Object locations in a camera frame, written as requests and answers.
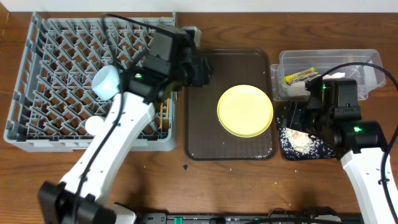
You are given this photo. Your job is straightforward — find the wooden chopstick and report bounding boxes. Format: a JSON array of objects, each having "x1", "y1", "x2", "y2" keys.
[
  {"x1": 159, "y1": 103, "x2": 164, "y2": 129},
  {"x1": 165, "y1": 98, "x2": 170, "y2": 119}
]

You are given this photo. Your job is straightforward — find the green orange snack wrapper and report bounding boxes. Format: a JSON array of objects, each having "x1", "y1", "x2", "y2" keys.
[{"x1": 284, "y1": 67, "x2": 318, "y2": 85}]

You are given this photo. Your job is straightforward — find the yellow plate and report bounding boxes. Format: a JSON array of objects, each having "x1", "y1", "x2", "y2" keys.
[{"x1": 216, "y1": 85, "x2": 274, "y2": 138}]

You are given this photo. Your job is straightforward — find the light blue bowl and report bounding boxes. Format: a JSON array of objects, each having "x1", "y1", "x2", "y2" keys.
[{"x1": 91, "y1": 65, "x2": 120, "y2": 100}]

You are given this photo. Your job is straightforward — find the white napkin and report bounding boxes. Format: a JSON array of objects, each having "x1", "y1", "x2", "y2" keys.
[{"x1": 323, "y1": 72, "x2": 345, "y2": 80}]

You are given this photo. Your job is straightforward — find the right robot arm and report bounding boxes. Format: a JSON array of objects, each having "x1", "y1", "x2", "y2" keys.
[{"x1": 276, "y1": 100, "x2": 397, "y2": 223}]

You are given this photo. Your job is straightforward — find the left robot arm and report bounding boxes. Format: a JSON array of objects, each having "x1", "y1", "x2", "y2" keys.
[{"x1": 38, "y1": 50, "x2": 211, "y2": 223}]

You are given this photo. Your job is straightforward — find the black waste tray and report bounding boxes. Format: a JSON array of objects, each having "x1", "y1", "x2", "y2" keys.
[{"x1": 276, "y1": 101, "x2": 336, "y2": 161}]

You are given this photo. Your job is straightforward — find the grey dishwasher rack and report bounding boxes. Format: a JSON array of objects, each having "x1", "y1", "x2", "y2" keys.
[{"x1": 4, "y1": 13, "x2": 178, "y2": 152}]

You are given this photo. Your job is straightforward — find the food scraps rice pile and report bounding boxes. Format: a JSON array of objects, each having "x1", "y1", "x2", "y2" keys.
[{"x1": 280, "y1": 128, "x2": 320, "y2": 155}]

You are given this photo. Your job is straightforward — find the clear plastic bin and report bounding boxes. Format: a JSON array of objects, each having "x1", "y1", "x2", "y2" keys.
[{"x1": 270, "y1": 49, "x2": 386, "y2": 101}]

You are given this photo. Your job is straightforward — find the dark brown serving tray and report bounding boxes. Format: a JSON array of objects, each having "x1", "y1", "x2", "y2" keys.
[{"x1": 185, "y1": 49, "x2": 278, "y2": 161}]

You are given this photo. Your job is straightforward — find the white cup in rack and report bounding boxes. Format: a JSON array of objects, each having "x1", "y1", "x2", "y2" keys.
[{"x1": 85, "y1": 116, "x2": 104, "y2": 136}]

